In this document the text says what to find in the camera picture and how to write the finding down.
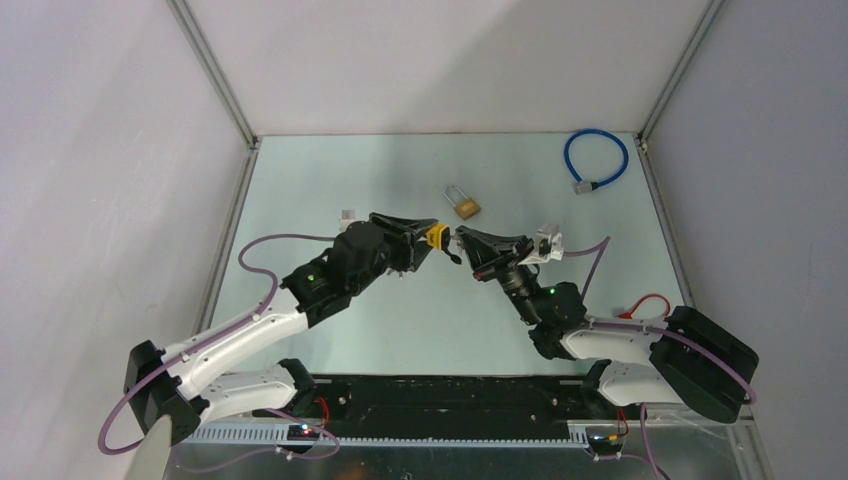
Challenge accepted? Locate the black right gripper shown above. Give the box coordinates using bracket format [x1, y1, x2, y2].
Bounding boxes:
[457, 225, 542, 326]

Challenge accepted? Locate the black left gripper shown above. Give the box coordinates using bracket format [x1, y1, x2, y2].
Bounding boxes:
[349, 212, 437, 297]

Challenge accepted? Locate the yellow padlock black shackle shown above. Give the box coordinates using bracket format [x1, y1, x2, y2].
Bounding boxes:
[425, 223, 452, 252]

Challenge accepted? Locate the brass padlock silver shackle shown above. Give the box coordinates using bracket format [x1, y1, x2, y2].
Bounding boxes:
[443, 185, 482, 220]

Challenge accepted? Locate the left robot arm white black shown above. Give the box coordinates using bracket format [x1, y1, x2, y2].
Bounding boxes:
[120, 213, 451, 444]

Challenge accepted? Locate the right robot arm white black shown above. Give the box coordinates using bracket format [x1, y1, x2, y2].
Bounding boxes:
[455, 224, 759, 424]

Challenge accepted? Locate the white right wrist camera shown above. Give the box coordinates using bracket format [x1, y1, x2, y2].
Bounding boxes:
[519, 223, 564, 265]

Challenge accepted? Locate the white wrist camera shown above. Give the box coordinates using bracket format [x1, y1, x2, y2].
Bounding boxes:
[339, 210, 359, 232]
[519, 223, 564, 265]

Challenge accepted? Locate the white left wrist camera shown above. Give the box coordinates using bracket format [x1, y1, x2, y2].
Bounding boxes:
[339, 210, 359, 232]

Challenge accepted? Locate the blue cable lock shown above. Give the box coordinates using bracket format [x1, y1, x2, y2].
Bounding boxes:
[563, 128, 630, 195]

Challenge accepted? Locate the red wire loop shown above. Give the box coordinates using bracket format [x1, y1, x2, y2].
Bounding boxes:
[612, 294, 672, 323]

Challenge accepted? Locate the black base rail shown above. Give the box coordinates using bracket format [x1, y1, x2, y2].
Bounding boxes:
[282, 375, 638, 439]

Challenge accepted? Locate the grey slotted cable duct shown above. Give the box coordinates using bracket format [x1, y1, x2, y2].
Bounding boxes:
[181, 422, 589, 448]

